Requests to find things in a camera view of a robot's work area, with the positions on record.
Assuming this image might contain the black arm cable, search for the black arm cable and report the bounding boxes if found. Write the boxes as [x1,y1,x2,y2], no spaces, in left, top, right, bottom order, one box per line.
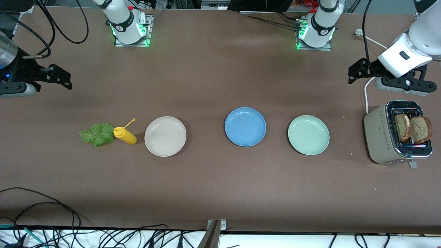
[0,0,89,61]
[362,0,374,68]

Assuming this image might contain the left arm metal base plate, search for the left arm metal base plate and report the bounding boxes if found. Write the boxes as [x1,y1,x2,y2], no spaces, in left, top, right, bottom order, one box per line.
[295,17,333,51]

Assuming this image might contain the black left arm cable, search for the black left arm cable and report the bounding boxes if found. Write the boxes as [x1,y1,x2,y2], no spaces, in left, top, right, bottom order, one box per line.
[362,0,374,68]

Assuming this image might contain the red package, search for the red package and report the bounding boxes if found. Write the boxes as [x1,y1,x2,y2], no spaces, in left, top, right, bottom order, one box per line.
[291,0,319,8]

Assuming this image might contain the green lettuce leaf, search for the green lettuce leaf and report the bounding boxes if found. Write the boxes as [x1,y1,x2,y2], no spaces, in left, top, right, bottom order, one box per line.
[80,123,115,147]

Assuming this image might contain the beige chrome toaster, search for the beige chrome toaster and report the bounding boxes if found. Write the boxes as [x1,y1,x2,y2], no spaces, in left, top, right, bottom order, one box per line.
[363,100,433,169]

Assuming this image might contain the beige round plate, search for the beige round plate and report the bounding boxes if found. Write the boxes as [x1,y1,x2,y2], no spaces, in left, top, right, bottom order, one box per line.
[144,116,187,157]

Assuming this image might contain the blue round plate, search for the blue round plate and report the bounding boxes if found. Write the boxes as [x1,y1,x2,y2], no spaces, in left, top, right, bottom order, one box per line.
[225,107,267,147]

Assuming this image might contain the black looping table cable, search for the black looping table cable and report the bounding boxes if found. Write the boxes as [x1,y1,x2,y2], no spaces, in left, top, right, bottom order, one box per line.
[0,187,81,229]

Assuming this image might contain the square brown bread slice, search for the square brown bread slice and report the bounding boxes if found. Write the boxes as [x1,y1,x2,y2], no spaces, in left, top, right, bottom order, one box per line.
[394,114,412,142]

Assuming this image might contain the yellow mustard squeeze bottle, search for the yellow mustard squeeze bottle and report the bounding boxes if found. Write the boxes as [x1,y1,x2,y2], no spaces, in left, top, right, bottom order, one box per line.
[113,118,137,145]

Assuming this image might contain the green round plate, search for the green round plate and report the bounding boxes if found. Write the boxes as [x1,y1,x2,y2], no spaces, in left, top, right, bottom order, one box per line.
[288,115,330,156]

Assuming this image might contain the tangled black cables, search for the tangled black cables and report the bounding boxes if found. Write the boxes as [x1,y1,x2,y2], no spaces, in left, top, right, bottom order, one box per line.
[52,224,193,248]

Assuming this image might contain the rounded brown bread slice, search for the rounded brown bread slice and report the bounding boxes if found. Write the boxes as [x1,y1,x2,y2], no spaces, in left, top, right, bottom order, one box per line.
[409,115,433,144]

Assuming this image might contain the white toaster power cable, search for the white toaster power cable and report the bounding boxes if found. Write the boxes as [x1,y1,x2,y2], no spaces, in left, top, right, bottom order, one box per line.
[355,29,388,114]

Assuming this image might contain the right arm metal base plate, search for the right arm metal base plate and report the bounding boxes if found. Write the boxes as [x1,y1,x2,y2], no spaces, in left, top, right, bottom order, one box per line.
[114,14,154,47]

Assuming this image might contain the teal cable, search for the teal cable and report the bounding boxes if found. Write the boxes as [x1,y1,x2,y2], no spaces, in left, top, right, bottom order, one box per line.
[0,224,47,248]

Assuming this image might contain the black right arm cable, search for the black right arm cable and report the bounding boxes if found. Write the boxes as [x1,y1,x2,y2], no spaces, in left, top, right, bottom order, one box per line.
[0,0,89,61]

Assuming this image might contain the aluminium frame profile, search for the aluminium frame profile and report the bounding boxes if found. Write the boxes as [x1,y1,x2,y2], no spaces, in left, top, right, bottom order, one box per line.
[10,6,34,39]

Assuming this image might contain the black base supply cable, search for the black base supply cable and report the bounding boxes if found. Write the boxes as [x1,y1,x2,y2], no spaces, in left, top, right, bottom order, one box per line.
[241,10,304,30]

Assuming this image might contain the metal table edge bracket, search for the metal table edge bracket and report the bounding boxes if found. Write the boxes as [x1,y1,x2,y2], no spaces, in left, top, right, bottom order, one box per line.
[200,219,227,248]

